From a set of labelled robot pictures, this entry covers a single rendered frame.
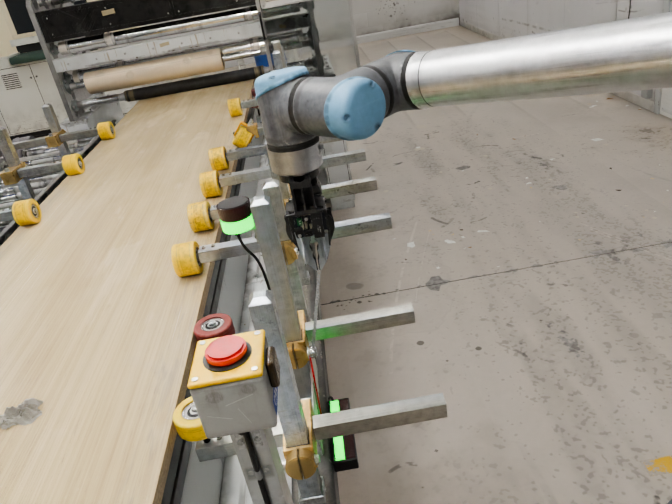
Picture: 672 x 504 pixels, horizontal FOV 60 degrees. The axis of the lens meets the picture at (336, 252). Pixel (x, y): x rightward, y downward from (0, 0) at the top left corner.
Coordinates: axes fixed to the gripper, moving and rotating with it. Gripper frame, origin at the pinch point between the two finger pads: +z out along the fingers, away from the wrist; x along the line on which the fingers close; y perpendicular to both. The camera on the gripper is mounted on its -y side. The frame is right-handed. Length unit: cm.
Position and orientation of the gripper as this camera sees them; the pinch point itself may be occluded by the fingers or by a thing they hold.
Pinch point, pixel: (317, 262)
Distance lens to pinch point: 113.6
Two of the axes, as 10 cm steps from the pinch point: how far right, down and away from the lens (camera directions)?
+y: 0.8, 4.6, -8.9
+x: 9.8, -1.8, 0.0
